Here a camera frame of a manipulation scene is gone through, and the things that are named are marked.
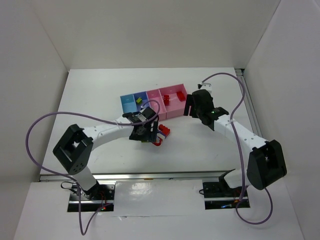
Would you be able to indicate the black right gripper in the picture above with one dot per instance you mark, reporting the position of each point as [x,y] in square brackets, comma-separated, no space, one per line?
[191,102]

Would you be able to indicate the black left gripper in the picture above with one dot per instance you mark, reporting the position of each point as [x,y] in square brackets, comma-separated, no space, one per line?
[152,131]

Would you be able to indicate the white lego brick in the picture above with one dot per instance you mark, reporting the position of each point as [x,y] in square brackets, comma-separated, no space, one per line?
[162,136]

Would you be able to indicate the red flower printed lego piece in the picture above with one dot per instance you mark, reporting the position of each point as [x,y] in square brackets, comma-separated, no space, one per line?
[158,142]

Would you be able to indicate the red stepped lego brick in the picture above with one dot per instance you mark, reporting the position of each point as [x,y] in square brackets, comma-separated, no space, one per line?
[165,130]

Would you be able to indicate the small red lego brick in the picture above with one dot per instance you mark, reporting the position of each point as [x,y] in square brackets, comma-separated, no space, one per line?
[166,100]

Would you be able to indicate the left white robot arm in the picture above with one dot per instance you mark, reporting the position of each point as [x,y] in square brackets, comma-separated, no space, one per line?
[74,148]

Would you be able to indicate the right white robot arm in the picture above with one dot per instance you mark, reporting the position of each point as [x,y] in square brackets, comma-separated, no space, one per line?
[262,161]

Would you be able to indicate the small pink plastic bin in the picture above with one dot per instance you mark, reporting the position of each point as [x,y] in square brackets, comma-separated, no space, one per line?
[156,101]

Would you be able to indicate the light blue plastic bin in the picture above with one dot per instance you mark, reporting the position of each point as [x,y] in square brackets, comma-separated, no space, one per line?
[128,103]

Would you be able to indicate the dark blue plastic bin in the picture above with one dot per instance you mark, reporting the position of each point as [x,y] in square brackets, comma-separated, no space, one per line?
[145,99]

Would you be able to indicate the aluminium rail front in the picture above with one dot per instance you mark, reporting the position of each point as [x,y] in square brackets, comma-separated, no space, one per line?
[159,175]

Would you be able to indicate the aluminium rail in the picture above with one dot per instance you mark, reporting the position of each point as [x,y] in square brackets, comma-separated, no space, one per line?
[250,105]
[159,175]

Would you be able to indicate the aluminium rail right side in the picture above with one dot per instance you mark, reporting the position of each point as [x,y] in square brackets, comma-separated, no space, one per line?
[250,105]

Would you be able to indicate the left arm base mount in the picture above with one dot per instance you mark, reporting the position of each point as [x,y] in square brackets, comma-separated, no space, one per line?
[103,198]

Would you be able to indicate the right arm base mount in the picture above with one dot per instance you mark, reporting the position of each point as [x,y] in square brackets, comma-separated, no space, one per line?
[218,195]

